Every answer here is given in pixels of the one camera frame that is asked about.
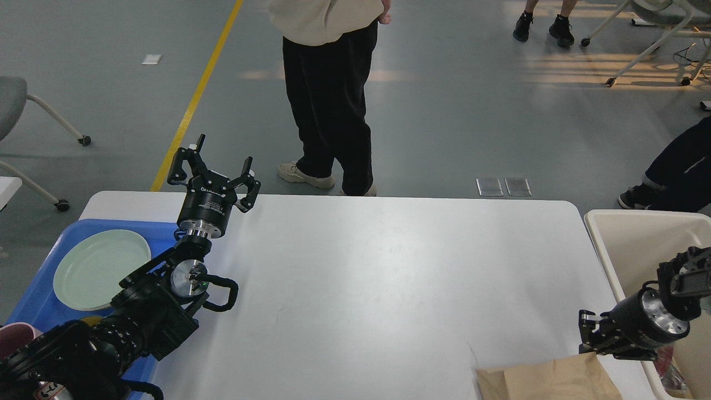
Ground metal floor socket plates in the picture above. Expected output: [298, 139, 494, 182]
[475, 177, 533, 197]

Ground white plastic bin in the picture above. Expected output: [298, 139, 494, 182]
[584, 210, 710, 399]

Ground small red wrapper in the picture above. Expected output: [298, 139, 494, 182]
[653, 344, 674, 379]

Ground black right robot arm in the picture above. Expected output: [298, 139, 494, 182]
[577, 247, 710, 361]

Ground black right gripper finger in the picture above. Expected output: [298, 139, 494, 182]
[578, 309, 617, 354]
[611, 347, 658, 362]

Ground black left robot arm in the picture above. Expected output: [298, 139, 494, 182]
[2, 135, 261, 399]

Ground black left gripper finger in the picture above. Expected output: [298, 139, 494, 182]
[231, 156, 261, 213]
[167, 133, 215, 192]

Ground light green plate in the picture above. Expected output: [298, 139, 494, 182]
[53, 229, 152, 312]

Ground grey office chair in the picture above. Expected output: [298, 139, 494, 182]
[0, 76, 92, 212]

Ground walking person in black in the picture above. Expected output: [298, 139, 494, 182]
[268, 1, 391, 197]

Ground pink mug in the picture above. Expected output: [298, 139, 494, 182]
[1, 322, 42, 360]

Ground seated person black sneakers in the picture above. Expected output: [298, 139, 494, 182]
[618, 116, 710, 213]

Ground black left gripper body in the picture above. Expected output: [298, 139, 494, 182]
[176, 177, 238, 238]

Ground white chair frame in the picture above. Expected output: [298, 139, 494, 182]
[580, 0, 711, 87]

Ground brown paper bag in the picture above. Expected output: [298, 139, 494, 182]
[475, 353, 623, 399]

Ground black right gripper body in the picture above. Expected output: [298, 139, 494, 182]
[608, 286, 690, 353]

